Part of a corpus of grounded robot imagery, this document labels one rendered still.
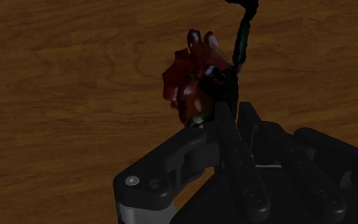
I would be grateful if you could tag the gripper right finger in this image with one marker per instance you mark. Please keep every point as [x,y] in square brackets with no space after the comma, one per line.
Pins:
[302,161]

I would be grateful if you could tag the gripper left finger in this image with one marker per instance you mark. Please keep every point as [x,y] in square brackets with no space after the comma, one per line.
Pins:
[178,167]

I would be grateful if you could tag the dark red flower with stem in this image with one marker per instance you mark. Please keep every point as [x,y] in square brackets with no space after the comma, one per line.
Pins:
[197,86]

